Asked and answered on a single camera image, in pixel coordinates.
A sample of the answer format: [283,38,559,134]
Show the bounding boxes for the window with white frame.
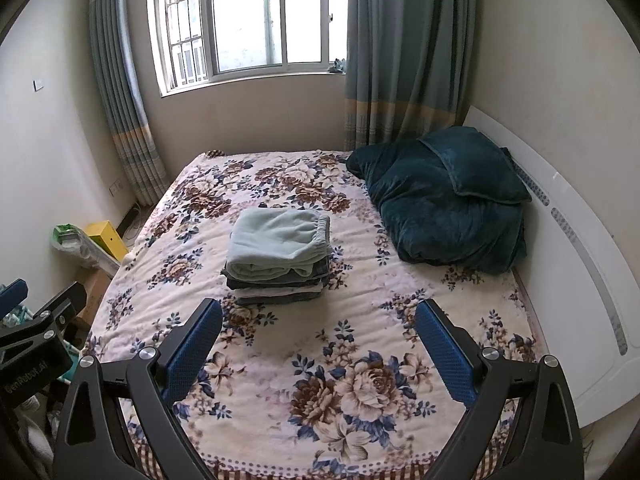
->
[148,0,348,96]

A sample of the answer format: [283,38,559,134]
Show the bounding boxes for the right grey-blue curtain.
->
[345,0,477,150]

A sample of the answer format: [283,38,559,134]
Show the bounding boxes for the left grey-blue curtain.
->
[89,0,169,206]

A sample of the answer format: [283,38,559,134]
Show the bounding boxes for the wall switch plate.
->
[32,79,44,92]

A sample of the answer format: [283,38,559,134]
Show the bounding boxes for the light green fleece pants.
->
[224,207,331,281]

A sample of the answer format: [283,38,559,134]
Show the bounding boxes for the yellow box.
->
[85,220,128,262]

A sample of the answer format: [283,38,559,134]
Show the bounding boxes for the white bed headboard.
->
[465,107,639,426]

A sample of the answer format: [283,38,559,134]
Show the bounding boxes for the folded dark blue garment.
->
[221,257,330,289]

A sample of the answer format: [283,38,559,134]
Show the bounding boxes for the dark teal velvet quilt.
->
[346,140,527,274]

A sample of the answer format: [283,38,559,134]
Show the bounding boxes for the floral bed blanket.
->
[85,151,536,479]

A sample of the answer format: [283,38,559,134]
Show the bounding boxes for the grey-blue curtain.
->
[345,0,477,150]
[89,0,169,206]

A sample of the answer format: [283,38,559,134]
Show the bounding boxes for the folded grey striped garment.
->
[233,281,324,304]

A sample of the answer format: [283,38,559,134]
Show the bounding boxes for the dark teal pillow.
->
[419,127,530,205]

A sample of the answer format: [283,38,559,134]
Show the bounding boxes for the brown cardboard box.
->
[75,269,112,326]

